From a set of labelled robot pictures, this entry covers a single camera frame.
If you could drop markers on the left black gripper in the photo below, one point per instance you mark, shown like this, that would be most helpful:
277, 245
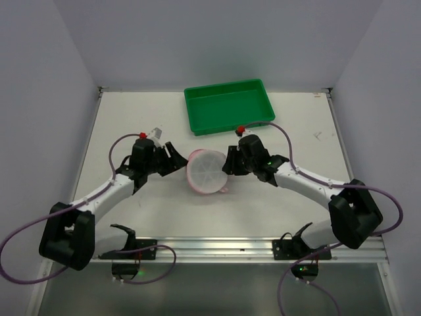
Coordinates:
163, 158

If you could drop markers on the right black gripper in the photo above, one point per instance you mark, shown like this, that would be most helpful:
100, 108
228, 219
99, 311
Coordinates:
237, 162

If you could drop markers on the white pink mesh laundry bag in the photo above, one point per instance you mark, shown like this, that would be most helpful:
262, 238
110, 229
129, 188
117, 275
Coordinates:
204, 171

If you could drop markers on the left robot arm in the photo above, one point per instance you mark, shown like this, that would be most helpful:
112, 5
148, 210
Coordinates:
70, 236

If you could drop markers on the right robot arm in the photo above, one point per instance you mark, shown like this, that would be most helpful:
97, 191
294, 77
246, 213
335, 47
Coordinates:
354, 215

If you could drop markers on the green plastic tray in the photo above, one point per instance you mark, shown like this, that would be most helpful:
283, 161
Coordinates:
223, 107

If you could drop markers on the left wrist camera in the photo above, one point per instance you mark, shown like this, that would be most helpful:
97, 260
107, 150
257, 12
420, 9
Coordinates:
155, 136

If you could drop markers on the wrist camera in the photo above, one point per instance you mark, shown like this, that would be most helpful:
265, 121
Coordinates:
242, 131
155, 136

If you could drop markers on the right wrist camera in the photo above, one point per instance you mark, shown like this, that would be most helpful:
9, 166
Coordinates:
242, 131

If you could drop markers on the aluminium mounting rail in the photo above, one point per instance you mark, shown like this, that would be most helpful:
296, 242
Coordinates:
235, 250

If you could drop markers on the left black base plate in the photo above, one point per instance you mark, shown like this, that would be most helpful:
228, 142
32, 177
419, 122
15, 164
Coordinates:
138, 248

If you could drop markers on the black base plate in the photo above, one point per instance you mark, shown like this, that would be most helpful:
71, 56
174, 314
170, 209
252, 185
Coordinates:
138, 248
289, 247

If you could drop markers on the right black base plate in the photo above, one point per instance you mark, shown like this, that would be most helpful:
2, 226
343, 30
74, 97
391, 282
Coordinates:
289, 247

